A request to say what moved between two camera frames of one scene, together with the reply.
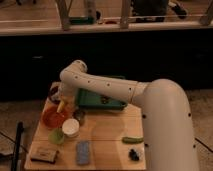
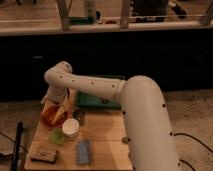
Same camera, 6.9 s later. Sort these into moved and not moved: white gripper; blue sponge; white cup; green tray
Moved: white gripper
Not moved: white cup; green tray; blue sponge
